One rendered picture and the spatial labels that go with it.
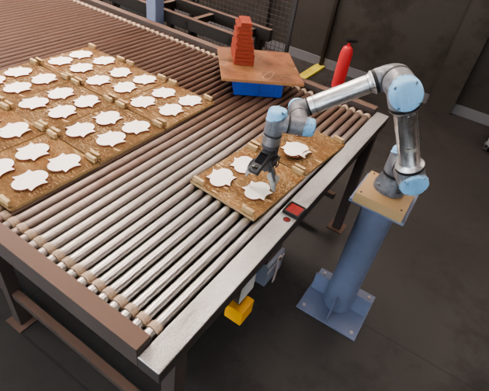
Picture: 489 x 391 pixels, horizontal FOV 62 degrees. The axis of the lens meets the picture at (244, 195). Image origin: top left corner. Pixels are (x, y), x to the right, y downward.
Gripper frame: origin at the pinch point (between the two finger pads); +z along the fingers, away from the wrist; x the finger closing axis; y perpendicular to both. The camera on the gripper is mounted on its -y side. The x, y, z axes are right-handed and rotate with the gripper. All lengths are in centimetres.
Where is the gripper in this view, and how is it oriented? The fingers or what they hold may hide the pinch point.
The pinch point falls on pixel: (258, 185)
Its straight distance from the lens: 174.2
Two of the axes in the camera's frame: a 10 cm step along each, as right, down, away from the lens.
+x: -7.9, -4.7, 3.9
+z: -1.6, 7.8, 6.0
